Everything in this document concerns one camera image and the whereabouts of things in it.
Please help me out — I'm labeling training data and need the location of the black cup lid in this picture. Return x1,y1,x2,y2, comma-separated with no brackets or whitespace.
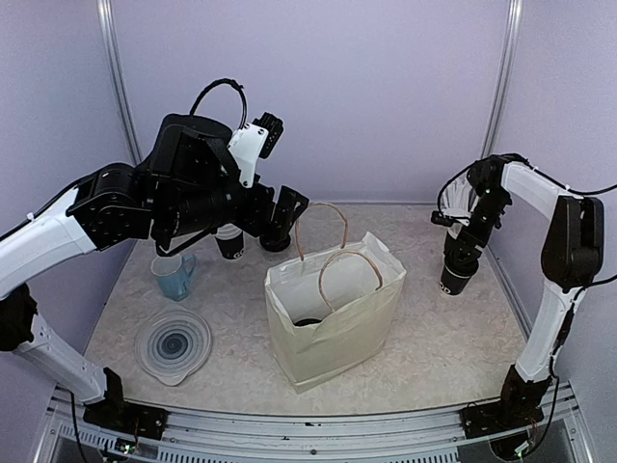
443,257,479,279
293,317,321,327

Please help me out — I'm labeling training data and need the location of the wrapped white straws bundle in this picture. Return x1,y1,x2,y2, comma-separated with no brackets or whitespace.
439,175,477,225

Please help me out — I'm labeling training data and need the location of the blue glass cup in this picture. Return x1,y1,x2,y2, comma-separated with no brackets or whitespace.
150,255,198,301

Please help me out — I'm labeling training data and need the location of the left aluminium post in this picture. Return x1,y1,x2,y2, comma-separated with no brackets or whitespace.
95,0,146,168

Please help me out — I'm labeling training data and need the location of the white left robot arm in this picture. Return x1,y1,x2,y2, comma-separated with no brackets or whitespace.
1,113,309,429

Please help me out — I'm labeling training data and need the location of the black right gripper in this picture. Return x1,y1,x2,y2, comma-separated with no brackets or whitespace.
456,188,512,266

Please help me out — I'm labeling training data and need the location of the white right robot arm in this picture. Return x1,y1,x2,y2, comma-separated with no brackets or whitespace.
431,153,604,385

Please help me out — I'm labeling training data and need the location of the black paper coffee cup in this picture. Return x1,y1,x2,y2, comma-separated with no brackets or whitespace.
440,257,479,296

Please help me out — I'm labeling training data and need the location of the aluminium post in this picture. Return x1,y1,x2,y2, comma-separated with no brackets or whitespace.
480,0,523,158
95,0,146,168

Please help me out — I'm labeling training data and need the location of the stack of paper cups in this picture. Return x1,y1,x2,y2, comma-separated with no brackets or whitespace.
215,224,244,260

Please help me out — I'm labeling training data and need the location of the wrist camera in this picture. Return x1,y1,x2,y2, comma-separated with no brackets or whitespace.
228,112,284,188
431,210,469,228

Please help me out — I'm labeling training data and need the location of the stack of black lids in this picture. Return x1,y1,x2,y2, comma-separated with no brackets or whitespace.
259,234,291,253

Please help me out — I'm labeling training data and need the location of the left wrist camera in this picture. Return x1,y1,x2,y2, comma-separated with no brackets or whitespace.
228,112,284,188

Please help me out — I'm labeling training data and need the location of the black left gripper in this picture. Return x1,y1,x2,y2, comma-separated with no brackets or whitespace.
158,174,309,240

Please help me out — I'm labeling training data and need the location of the aluminium front rail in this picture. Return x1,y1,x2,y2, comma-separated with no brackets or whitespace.
33,384,599,462

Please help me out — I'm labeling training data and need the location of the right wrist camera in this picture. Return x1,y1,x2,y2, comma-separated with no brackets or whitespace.
431,210,469,228

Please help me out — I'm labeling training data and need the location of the cream paper bag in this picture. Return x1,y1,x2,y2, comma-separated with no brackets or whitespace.
264,232,407,394

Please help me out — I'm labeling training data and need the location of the right aluminium post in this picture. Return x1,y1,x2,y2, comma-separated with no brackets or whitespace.
480,0,523,158

